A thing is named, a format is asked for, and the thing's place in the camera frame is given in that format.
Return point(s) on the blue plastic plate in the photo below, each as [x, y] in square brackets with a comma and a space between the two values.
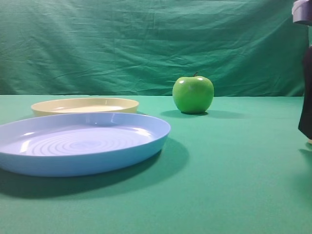
[80, 144]

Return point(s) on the yellow plastic plate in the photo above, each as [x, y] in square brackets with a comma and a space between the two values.
[84, 105]

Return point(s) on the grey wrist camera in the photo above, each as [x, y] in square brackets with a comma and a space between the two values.
[302, 12]

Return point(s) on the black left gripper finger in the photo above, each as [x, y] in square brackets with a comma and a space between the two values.
[305, 122]

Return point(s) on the green backdrop cloth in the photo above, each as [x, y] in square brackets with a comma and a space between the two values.
[141, 47]

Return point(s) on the green apple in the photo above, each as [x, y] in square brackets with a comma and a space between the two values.
[193, 95]

